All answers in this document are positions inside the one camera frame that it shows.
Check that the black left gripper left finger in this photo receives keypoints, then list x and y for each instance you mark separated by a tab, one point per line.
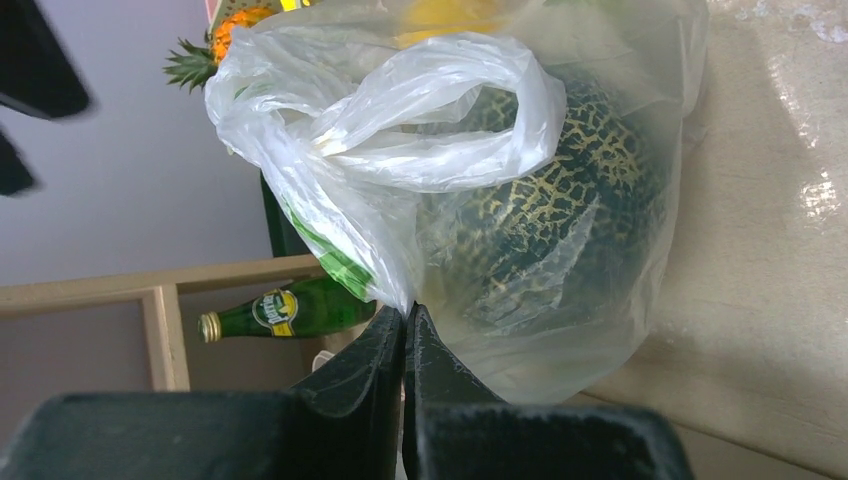
340	422

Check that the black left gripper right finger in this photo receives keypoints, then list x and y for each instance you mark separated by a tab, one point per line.
455	427

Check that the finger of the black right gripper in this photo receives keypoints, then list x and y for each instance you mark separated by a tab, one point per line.
37	77
16	177

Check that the clear plastic grocery bag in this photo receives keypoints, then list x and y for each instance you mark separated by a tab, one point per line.
350	132

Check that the green perrier glass bottle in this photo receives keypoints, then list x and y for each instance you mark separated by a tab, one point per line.
307	308

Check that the orange toy pineapple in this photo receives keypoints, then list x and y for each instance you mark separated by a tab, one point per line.
199	63

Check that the black plastic tray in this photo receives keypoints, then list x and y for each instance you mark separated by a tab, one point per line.
284	239

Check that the wooden shelf unit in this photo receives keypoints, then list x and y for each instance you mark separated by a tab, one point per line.
158	294

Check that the green netted toy melon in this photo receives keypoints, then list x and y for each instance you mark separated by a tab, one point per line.
555	247

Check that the yellow toy bell pepper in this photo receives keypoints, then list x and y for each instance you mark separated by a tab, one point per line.
424	19

